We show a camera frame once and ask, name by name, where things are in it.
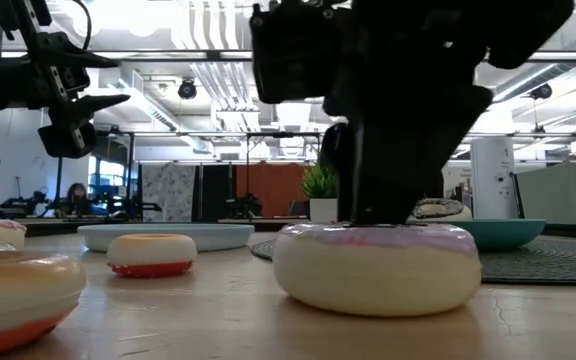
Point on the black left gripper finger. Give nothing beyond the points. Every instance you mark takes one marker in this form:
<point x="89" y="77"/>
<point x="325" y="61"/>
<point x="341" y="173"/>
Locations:
<point x="75" y="57"/>
<point x="80" y="107"/>

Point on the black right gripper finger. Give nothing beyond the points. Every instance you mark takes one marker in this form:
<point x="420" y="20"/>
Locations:
<point x="393" y="170"/>
<point x="340" y="150"/>

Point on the purple frosted toy donut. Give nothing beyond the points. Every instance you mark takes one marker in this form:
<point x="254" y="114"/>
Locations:
<point x="375" y="270"/>

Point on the small orange frosted toy donut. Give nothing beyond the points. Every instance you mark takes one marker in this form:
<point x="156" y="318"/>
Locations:
<point x="151" y="255"/>

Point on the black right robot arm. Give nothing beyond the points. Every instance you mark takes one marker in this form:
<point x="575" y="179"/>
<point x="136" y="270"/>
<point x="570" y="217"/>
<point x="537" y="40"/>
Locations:
<point x="533" y="30"/>

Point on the green plant in white pot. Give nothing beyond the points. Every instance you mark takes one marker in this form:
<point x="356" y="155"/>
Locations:
<point x="320" y="192"/>

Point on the chocolate frosted toy donut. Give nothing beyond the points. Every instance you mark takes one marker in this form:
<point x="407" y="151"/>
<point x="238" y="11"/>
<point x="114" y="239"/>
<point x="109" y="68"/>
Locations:
<point x="443" y="209"/>

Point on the orange curtain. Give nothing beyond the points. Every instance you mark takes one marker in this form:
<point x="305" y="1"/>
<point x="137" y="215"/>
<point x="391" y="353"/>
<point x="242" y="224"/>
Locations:
<point x="270" y="190"/>

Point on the seated person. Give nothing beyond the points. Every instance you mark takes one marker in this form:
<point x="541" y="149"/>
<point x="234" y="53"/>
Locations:
<point x="77" y="200"/>

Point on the white pillar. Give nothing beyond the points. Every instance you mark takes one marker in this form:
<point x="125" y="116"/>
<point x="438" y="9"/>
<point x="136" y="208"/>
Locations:
<point x="493" y="177"/>

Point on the black background robot arms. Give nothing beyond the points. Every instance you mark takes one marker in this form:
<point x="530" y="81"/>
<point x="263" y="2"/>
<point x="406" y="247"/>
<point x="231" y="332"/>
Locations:
<point x="23" y="202"/>

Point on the grey patterned curtain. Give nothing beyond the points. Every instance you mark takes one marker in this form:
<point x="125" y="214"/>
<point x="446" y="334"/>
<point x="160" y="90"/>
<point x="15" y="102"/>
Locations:
<point x="168" y="192"/>

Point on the teal bowl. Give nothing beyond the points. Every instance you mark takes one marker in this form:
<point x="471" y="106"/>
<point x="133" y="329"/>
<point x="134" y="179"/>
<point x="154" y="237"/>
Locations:
<point x="510" y="234"/>

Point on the pale blue plate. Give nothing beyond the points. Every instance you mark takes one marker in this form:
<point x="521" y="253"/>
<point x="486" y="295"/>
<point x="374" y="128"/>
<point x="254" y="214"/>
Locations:
<point x="218" y="236"/>

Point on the grey green partition panel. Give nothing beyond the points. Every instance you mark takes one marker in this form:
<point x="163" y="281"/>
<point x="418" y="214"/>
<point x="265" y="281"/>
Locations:
<point x="563" y="195"/>

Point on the round dark woven placemat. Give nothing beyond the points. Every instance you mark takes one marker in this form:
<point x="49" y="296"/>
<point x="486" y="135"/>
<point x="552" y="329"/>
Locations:
<point x="543" y="262"/>

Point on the large orange frosted toy donut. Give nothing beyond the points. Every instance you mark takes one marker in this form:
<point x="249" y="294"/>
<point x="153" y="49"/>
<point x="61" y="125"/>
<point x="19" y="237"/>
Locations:
<point x="13" y="300"/>

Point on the black overhead frame bar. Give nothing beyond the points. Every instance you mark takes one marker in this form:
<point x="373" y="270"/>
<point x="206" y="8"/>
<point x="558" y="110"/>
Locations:
<point x="178" y="56"/>

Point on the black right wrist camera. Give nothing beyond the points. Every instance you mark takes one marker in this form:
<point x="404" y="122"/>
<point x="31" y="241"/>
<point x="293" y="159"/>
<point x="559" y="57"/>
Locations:
<point x="293" y="55"/>

